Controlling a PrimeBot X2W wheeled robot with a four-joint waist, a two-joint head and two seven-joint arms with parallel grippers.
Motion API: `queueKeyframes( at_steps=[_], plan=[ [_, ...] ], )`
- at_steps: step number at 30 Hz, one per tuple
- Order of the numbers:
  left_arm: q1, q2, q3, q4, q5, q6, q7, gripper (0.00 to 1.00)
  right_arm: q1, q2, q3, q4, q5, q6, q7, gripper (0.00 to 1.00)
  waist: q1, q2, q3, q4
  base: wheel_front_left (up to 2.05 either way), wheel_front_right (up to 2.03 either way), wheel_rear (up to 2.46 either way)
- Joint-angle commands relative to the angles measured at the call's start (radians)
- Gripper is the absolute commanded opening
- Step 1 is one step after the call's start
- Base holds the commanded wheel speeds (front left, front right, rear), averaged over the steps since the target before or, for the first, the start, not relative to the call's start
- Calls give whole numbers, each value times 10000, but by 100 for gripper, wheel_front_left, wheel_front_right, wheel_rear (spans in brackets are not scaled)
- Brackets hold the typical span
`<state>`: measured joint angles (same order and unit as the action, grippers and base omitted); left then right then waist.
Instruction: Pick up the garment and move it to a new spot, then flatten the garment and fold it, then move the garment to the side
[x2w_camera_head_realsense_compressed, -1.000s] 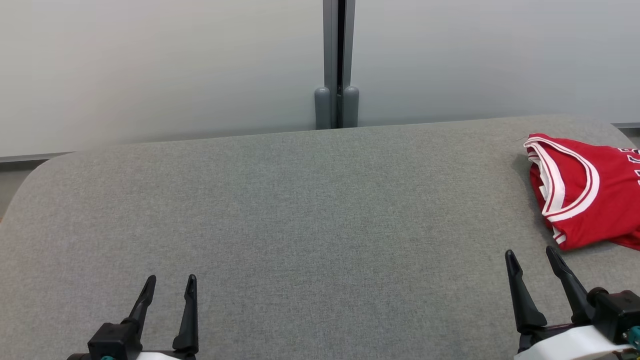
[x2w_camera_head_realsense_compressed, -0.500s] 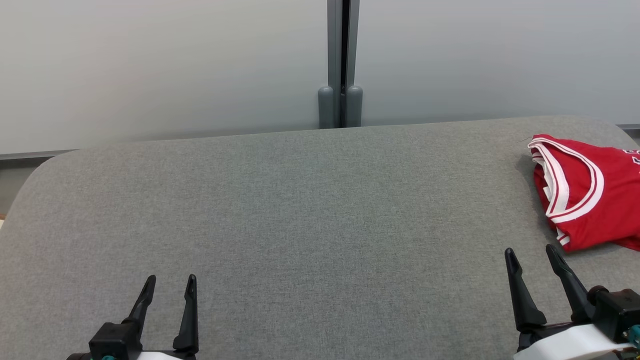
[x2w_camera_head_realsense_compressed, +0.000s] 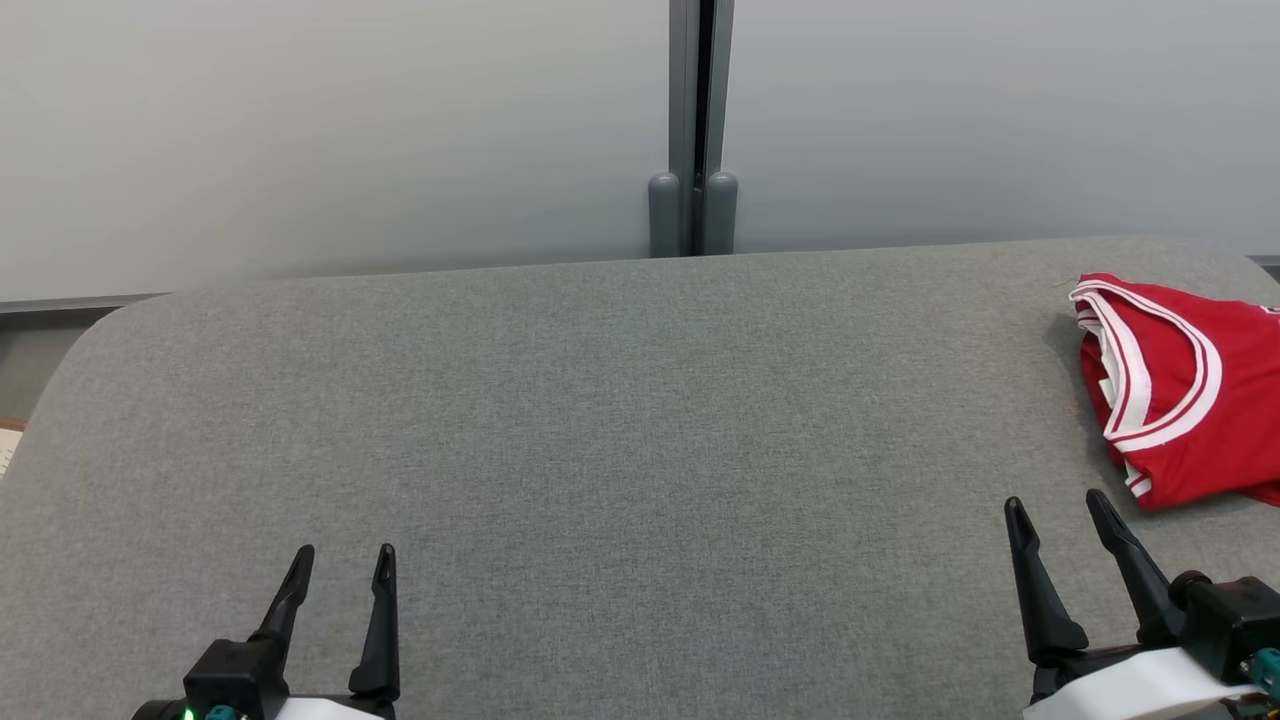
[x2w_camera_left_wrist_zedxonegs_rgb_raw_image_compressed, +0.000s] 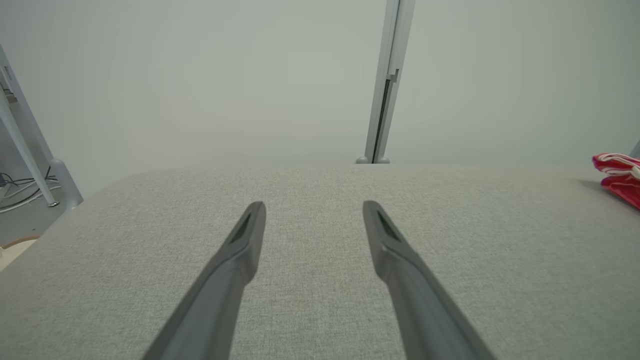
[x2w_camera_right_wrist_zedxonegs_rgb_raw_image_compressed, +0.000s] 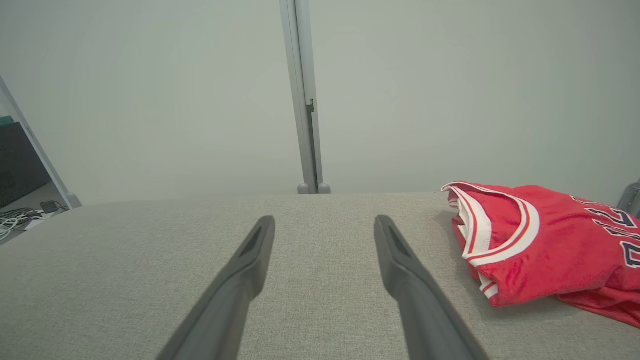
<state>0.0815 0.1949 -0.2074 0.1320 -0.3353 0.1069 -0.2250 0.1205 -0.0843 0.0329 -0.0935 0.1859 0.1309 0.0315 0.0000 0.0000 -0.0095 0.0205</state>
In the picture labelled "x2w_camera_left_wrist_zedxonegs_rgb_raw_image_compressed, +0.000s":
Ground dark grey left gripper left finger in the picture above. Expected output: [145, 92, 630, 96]
[142, 201, 267, 360]

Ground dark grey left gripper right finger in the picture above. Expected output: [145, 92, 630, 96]
[362, 200, 496, 360]

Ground red shorts with white stripes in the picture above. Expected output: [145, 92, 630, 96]
[592, 153, 640, 210]

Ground grey angled partition support leg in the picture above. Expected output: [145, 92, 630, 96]
[0, 45, 84, 212]

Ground thin grey table leg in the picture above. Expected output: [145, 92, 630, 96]
[0, 85, 60, 208]

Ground white floor cable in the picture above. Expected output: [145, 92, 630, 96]
[0, 185, 62, 215]

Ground black floor cables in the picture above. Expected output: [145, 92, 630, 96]
[0, 167, 56, 201]

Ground grey partition post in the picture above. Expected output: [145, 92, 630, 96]
[356, 0, 417, 165]

